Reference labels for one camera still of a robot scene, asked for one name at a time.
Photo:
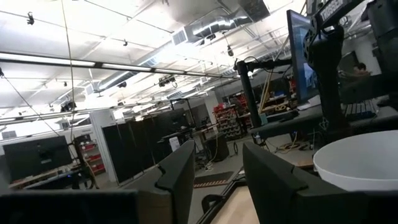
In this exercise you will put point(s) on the silver ventilation duct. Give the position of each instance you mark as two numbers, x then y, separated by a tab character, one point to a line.
214	26

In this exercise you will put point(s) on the red bin shelf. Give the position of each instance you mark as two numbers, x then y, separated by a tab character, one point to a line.
227	121
93	157

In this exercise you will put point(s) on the black cabinet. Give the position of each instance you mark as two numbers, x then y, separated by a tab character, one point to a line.
217	147

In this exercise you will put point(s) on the black monitor pole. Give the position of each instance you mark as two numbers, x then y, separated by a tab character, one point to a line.
248	93

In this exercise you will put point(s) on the dark gray desk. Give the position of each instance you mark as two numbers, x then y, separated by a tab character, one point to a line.
273	127

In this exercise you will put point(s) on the overhead light bar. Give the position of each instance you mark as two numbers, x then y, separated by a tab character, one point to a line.
140	68

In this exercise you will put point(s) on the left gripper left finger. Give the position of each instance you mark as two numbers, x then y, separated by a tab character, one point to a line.
180	180

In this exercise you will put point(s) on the black floor mat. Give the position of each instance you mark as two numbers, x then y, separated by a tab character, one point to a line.
213	179

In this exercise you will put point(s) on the black wall screen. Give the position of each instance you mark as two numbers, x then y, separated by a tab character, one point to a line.
34	155

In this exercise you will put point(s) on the black computer monitor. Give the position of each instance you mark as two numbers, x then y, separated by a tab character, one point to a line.
300	62

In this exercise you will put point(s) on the white bowl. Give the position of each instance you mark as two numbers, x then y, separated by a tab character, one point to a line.
360	161

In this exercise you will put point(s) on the black keyboard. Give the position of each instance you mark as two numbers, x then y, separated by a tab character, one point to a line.
359	110

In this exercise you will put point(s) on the black aluminium table frame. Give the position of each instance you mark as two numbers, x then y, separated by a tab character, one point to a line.
217	205

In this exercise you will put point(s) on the person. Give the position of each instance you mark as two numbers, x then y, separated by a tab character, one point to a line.
361	69

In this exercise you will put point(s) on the black partition wall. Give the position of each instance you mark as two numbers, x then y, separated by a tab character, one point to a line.
140	149

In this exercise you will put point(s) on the black overhead camera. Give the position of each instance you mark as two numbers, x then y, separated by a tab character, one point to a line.
166	81

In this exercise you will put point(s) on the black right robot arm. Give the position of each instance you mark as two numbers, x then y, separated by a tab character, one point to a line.
326	77

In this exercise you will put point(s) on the teal box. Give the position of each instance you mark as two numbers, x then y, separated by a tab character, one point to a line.
263	119

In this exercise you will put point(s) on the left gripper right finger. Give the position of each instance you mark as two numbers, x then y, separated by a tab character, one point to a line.
270	193

